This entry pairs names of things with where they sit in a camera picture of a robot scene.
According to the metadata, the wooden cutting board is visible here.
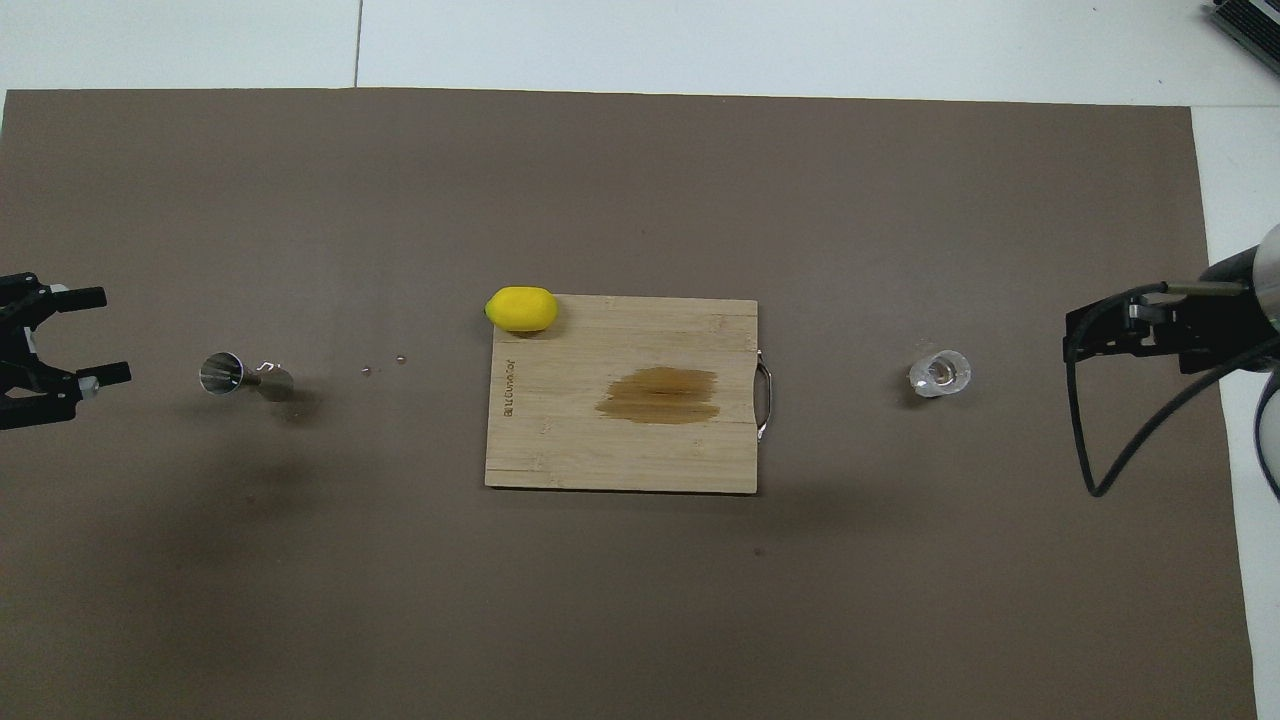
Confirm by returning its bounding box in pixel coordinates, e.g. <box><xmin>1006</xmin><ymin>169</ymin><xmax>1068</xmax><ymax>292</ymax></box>
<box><xmin>484</xmin><ymin>294</ymin><xmax>774</xmax><ymax>495</ymax></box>

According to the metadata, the steel double jigger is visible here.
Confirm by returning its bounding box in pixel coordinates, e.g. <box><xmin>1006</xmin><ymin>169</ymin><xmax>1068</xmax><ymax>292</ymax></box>
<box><xmin>199</xmin><ymin>351</ymin><xmax>296</xmax><ymax>403</ymax></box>

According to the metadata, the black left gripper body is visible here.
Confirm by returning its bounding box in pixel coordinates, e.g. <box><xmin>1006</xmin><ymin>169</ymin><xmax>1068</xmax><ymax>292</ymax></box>
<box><xmin>0</xmin><ymin>272</ymin><xmax>79</xmax><ymax>431</ymax></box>

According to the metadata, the yellow lemon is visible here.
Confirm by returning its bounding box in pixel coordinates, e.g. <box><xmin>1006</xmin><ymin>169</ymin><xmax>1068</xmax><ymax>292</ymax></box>
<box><xmin>485</xmin><ymin>286</ymin><xmax>559</xmax><ymax>333</ymax></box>

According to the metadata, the brown table mat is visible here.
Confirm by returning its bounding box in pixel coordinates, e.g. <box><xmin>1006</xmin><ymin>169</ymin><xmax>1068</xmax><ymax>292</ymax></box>
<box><xmin>0</xmin><ymin>88</ymin><xmax>1259</xmax><ymax>720</ymax></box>

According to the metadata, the grey ribbed device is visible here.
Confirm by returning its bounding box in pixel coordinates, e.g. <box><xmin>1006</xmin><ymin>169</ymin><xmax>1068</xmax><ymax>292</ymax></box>
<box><xmin>1205</xmin><ymin>0</ymin><xmax>1280</xmax><ymax>71</ymax></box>

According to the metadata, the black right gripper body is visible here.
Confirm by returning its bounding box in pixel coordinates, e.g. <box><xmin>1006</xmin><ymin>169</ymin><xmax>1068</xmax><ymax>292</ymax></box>
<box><xmin>1130</xmin><ymin>252</ymin><xmax>1279</xmax><ymax>376</ymax></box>

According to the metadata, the clear glass cup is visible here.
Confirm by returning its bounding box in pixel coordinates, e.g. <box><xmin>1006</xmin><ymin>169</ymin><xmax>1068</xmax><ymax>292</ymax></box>
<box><xmin>906</xmin><ymin>349</ymin><xmax>973</xmax><ymax>399</ymax></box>

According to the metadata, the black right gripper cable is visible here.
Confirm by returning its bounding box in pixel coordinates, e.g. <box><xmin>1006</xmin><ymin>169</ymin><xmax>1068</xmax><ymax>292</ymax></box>
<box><xmin>1064</xmin><ymin>282</ymin><xmax>1280</xmax><ymax>498</ymax></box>

